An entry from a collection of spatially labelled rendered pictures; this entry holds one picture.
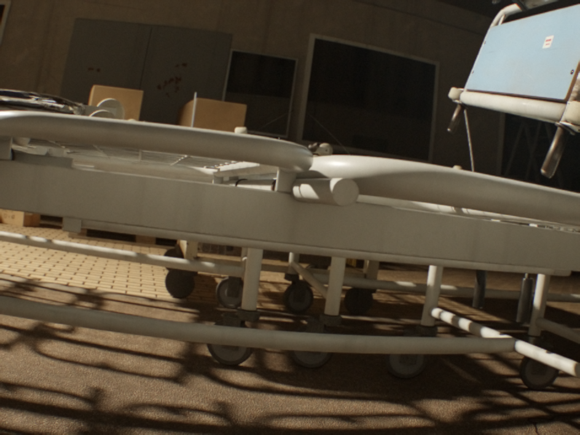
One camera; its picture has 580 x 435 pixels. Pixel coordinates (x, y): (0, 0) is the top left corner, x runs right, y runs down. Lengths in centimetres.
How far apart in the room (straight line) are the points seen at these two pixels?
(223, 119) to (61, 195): 387
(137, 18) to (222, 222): 645
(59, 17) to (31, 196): 653
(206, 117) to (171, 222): 382
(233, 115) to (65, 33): 317
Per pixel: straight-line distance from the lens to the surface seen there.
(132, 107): 446
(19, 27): 731
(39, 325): 180
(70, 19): 721
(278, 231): 75
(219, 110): 456
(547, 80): 107
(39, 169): 74
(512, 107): 119
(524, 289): 119
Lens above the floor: 44
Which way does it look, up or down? 1 degrees down
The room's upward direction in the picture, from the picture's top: 7 degrees clockwise
